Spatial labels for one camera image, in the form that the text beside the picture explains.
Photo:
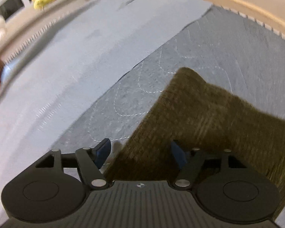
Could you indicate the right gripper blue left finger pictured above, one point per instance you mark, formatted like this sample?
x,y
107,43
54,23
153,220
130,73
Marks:
x,y
98,155

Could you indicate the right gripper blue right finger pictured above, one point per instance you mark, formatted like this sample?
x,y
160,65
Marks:
x,y
182,158

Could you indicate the dark olive corduroy pants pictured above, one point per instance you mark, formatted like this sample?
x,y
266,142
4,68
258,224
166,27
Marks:
x,y
199,114

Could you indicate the light blue bed sheet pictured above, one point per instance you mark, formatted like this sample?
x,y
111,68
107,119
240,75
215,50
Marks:
x,y
75,62

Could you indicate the grey quilted mattress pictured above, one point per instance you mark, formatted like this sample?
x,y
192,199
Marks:
x,y
225,49

